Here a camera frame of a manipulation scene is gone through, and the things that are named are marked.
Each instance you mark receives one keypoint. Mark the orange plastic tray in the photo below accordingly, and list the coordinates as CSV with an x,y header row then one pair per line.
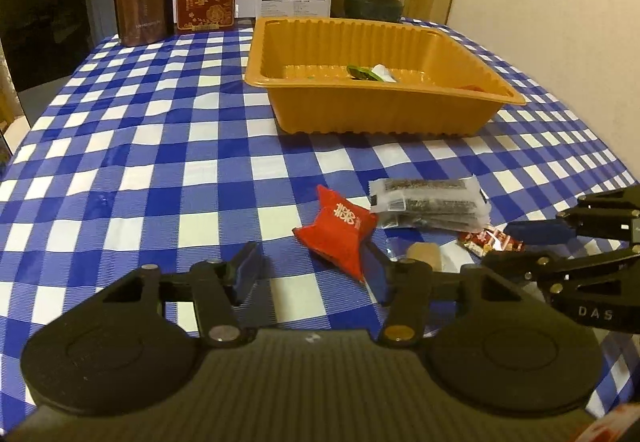
x,y
375,114

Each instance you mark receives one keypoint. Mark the black water dispenser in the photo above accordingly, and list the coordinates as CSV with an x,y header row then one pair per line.
x,y
45,11

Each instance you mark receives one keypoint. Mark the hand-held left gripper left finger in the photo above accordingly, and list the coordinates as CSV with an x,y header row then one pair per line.
x,y
247,269

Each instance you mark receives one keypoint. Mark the clear packet of dark snack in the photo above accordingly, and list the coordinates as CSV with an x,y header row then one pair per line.
x,y
425,204

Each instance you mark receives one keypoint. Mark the silver white snack packet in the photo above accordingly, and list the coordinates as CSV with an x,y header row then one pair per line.
x,y
384,72

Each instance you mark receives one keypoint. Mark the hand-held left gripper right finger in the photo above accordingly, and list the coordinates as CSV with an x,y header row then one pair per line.
x,y
380,278

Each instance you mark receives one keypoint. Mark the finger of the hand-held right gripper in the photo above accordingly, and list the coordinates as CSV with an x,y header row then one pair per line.
x,y
530,269
537,231

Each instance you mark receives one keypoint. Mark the blue white checkered tablecloth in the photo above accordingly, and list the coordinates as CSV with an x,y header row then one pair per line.
x,y
150,146

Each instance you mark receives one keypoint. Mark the red patterned candy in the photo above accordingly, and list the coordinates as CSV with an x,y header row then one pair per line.
x,y
487,241

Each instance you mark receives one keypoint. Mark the green orange candy packet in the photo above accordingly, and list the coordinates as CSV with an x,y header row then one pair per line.
x,y
357,70

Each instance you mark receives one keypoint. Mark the brown candy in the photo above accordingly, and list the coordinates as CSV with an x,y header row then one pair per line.
x,y
425,257

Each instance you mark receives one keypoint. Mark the large red snack packet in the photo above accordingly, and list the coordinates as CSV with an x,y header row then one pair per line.
x,y
340,229

